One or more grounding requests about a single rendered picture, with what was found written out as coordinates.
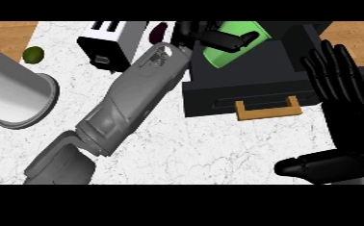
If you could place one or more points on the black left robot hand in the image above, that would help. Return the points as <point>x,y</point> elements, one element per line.
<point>222,40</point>

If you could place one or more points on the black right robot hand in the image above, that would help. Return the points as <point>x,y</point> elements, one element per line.
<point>343,120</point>

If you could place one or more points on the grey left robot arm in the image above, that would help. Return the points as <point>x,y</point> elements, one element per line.
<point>138,88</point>

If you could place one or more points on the black drawer box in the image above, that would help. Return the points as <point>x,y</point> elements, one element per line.
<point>256,69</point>

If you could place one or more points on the black drawer front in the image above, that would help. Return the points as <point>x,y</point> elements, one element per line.
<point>209,101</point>

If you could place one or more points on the dark purple eggplant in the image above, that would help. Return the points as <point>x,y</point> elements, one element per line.
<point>157,32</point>

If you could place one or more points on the black cabinet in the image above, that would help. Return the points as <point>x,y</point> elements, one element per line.
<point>293,37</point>

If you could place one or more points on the white and black toaster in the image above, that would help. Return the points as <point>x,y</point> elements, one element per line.
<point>114,44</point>

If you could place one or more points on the green lime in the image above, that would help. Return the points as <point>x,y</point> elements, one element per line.
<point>33,55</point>

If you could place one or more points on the large grey rounded basin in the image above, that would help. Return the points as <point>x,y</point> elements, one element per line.
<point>24,98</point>

